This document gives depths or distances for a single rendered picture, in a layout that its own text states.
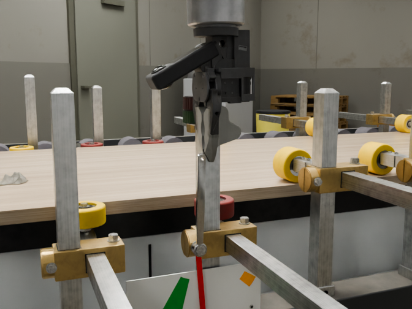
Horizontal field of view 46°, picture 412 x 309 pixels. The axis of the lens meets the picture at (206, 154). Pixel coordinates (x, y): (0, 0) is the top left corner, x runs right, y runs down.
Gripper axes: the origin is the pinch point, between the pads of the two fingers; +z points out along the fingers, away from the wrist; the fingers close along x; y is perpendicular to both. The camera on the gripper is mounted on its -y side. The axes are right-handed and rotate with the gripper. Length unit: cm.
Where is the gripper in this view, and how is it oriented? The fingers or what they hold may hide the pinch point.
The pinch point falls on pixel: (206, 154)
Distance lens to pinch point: 79.5
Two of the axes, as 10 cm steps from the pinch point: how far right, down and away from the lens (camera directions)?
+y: 9.4, -0.8, 3.5
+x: -3.5, -1.5, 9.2
